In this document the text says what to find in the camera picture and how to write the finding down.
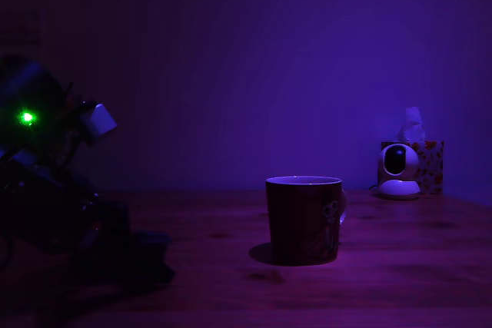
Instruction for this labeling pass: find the white tissue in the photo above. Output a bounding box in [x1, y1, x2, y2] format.
[395, 106, 427, 143]

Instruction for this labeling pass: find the dark mug with cartoon print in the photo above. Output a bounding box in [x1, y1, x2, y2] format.
[264, 176, 349, 267]

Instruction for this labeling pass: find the floral tissue box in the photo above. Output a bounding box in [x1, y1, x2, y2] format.
[380, 141, 445, 195]

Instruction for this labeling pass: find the small white round camera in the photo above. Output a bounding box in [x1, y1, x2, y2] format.
[376, 143, 422, 201]

